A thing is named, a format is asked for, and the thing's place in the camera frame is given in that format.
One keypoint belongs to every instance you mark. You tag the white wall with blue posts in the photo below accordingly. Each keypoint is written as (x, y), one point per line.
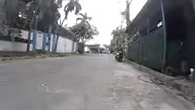
(16, 46)

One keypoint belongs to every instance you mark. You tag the utility pole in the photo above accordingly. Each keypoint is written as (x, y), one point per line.
(126, 13)

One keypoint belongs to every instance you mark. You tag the group of trees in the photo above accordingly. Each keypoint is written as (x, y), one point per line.
(120, 39)

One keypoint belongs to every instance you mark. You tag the row of trees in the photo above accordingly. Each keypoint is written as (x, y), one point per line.
(32, 5)

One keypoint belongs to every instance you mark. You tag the dark green fenced building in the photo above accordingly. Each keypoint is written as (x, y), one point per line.
(153, 45)

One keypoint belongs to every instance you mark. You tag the motorcycle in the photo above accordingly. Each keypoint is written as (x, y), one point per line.
(119, 55)

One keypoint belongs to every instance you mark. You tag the dirt verge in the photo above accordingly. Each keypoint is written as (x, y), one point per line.
(18, 55)

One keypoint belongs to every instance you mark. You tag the rough roadside strip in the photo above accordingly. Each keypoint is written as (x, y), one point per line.
(183, 86)

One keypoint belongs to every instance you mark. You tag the grey concrete road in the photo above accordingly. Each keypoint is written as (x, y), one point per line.
(66, 85)

